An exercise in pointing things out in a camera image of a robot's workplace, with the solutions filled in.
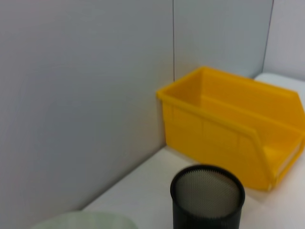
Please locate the yellow plastic storage bin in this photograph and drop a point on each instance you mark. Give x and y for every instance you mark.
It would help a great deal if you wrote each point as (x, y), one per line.
(214, 133)

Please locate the pale green glass fruit bowl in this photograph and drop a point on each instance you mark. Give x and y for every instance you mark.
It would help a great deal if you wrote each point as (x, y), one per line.
(90, 221)

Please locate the black mesh pen cup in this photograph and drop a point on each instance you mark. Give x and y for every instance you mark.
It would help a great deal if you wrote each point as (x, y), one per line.
(207, 214)

